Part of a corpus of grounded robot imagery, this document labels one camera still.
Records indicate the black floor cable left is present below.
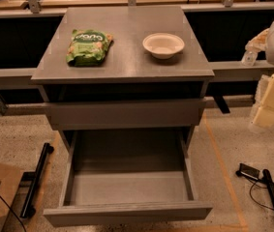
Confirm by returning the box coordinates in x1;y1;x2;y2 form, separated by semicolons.
0;179;28;232

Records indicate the grey drawer cabinet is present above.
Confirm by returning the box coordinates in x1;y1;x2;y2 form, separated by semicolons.
31;7;214;146

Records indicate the green rice chip bag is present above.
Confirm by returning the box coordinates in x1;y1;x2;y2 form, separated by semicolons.
66;29;113;67

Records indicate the black left floor stand bar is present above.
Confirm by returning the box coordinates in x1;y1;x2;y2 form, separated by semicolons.
20;143;54;218

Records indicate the clear sanitizer bottle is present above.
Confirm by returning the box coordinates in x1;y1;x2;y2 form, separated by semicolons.
241;50;258;67

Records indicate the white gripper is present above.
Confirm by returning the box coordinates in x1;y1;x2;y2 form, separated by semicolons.
245;29;274;128

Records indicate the black floor device box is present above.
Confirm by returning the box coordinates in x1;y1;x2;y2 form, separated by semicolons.
236;163;259;181

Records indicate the grey metal rail frame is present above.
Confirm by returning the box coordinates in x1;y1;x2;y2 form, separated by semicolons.
0;0;274;107

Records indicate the open grey lower drawer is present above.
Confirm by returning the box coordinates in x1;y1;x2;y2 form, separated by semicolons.
44;128;212;227

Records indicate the white paper bowl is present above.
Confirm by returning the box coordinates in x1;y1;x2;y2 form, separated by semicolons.
142;33;185;60

